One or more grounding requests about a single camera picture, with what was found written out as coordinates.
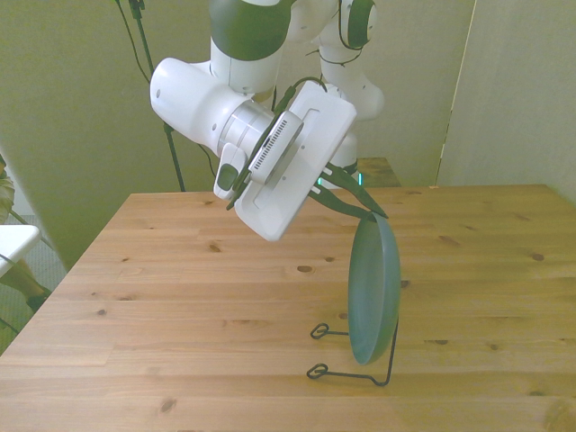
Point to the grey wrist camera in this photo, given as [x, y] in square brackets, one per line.
[274, 148]

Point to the teal round plate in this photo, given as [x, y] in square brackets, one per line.
[373, 292]

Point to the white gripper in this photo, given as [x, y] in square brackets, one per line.
[310, 148]

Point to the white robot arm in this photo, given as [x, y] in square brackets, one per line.
[189, 99]

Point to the black camera stand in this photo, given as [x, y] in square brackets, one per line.
[174, 157]

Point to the white stool wooden legs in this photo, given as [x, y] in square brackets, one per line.
[13, 243]

